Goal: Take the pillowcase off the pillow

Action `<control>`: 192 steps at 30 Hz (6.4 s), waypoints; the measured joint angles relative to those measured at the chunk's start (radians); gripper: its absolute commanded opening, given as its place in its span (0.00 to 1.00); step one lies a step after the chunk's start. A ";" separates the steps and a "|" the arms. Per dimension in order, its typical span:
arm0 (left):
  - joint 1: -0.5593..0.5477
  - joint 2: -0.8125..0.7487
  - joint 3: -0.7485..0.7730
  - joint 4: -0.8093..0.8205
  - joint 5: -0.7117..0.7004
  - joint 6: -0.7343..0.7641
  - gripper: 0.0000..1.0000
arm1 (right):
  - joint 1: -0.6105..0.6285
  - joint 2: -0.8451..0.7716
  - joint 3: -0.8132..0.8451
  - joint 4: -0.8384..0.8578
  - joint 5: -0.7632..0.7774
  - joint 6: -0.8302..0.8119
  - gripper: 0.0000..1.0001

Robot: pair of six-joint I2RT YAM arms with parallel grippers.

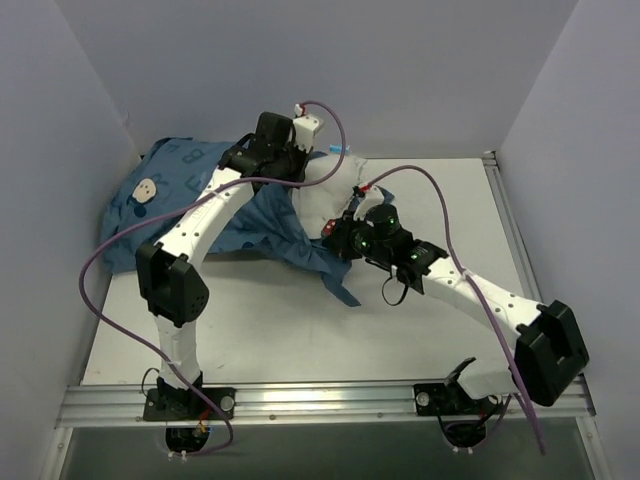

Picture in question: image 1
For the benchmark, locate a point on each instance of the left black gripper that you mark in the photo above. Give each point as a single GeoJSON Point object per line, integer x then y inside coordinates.
{"type": "Point", "coordinates": [293, 163]}

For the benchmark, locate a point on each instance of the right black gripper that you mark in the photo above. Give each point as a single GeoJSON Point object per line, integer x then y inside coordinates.
{"type": "Point", "coordinates": [338, 233]}

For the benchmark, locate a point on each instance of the white pillow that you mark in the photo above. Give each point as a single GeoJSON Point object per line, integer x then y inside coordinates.
{"type": "Point", "coordinates": [317, 205]}

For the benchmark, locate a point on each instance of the blue cartoon pillowcase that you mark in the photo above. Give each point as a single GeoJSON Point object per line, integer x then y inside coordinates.
{"type": "Point", "coordinates": [181, 196]}

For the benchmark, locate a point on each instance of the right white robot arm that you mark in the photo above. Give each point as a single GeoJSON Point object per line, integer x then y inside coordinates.
{"type": "Point", "coordinates": [430, 270]}

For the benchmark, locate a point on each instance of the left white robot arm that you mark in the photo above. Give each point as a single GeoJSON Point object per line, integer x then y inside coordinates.
{"type": "Point", "coordinates": [168, 270]}

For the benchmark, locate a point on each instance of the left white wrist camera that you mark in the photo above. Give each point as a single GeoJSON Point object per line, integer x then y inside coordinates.
{"type": "Point", "coordinates": [306, 128]}

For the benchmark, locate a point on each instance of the aluminium right side rail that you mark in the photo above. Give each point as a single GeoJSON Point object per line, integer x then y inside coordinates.
{"type": "Point", "coordinates": [520, 260]}

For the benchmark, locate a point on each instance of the aluminium rail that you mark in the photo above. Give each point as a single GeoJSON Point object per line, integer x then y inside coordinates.
{"type": "Point", "coordinates": [520, 260]}
{"type": "Point", "coordinates": [255, 404]}

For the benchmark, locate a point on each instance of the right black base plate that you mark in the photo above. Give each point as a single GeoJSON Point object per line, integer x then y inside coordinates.
{"type": "Point", "coordinates": [440, 399]}

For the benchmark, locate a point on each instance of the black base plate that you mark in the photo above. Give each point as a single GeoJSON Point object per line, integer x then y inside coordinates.
{"type": "Point", "coordinates": [165, 403]}
{"type": "Point", "coordinates": [440, 399]}

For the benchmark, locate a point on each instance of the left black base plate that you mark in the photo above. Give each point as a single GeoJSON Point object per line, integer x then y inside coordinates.
{"type": "Point", "coordinates": [165, 403]}

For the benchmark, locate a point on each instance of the aluminium front rail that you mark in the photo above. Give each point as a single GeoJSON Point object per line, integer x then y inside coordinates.
{"type": "Point", "coordinates": [255, 404]}

